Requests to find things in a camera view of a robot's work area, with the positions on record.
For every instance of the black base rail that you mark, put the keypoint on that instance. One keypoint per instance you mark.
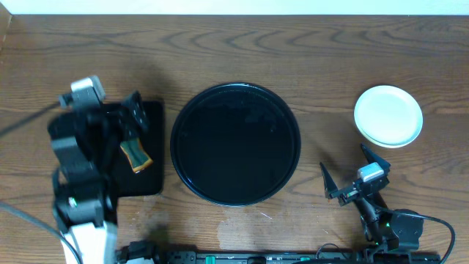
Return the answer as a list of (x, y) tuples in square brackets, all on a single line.
[(148, 252)]

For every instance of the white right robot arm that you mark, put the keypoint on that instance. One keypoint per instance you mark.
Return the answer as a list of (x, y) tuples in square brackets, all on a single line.
[(394, 231)]

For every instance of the mint plate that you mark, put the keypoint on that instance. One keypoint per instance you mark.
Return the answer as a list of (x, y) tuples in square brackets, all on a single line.
[(387, 108)]

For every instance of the yellow plate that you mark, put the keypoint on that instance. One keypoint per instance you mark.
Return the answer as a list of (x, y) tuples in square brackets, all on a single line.
[(390, 139)]

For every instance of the black rectangular tray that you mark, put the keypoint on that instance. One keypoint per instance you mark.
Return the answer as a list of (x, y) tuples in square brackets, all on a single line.
[(146, 179)]

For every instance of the orange green scrub sponge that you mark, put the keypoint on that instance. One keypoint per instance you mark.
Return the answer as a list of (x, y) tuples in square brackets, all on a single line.
[(136, 155)]

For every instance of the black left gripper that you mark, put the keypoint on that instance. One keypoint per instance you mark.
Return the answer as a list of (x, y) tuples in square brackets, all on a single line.
[(138, 115)]

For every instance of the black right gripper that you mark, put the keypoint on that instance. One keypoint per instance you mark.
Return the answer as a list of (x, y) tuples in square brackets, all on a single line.
[(349, 193)]

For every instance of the black round tray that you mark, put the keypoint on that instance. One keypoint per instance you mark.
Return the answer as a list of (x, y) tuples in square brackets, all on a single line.
[(235, 144)]

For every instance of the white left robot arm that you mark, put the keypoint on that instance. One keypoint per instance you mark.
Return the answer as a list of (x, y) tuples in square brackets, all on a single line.
[(86, 142)]

